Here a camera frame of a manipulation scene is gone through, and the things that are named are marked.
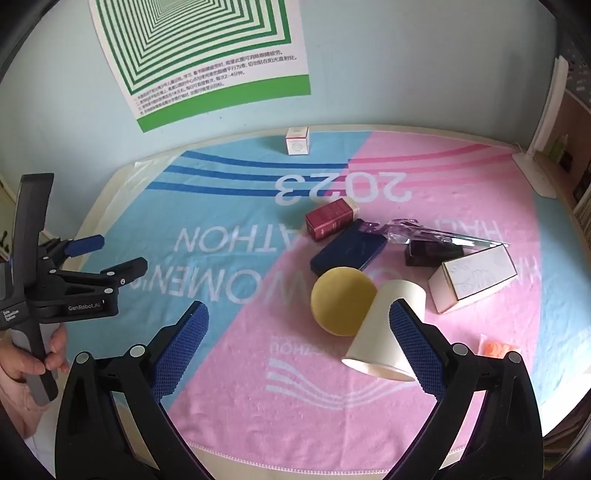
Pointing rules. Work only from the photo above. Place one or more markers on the pink and blue printed towel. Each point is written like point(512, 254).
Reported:
point(277, 392)

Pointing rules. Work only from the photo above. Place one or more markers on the person's pink clothing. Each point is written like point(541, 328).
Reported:
point(14, 406)

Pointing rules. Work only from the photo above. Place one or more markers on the white paper cup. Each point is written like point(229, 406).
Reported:
point(383, 323)

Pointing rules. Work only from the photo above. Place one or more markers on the person's left hand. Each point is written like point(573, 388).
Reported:
point(57, 350)

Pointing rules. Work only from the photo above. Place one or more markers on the orange candy clear wrapper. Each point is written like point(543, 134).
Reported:
point(496, 348)

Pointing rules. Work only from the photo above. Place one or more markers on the white floral box gold edge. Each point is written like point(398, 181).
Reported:
point(475, 277)

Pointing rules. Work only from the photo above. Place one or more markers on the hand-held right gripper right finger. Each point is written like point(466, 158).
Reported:
point(415, 341)

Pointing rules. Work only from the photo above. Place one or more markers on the purple foil wrapper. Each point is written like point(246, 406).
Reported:
point(397, 230)

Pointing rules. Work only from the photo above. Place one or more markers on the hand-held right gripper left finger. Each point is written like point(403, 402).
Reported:
point(184, 350)

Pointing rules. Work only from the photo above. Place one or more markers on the dark red box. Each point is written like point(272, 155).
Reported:
point(330, 219)

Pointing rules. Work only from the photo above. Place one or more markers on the navy blue box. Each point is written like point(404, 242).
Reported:
point(346, 251)

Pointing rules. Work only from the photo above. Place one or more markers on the dark maroon box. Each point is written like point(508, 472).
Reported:
point(429, 254)

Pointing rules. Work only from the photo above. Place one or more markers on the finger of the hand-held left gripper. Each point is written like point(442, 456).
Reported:
point(124, 272)
point(85, 244)

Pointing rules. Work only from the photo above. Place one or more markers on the small white box red top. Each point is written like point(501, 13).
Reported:
point(297, 141)

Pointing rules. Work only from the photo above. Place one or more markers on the green striped wall poster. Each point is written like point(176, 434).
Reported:
point(207, 46)

